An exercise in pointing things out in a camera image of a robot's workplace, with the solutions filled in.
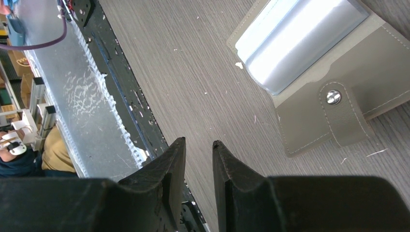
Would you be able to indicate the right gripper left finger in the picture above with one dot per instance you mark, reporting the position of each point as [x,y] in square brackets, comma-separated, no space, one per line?
[148,200]

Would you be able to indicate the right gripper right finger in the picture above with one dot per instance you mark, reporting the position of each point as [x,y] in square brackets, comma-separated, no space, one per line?
[249,202]

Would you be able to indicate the person in background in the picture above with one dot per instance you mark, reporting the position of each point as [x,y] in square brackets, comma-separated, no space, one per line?
[54,161]

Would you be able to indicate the aluminium front rail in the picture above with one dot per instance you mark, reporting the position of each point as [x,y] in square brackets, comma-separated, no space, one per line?
[96,138]

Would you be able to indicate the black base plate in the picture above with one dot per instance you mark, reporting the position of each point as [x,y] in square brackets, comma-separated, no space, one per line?
[109,57]

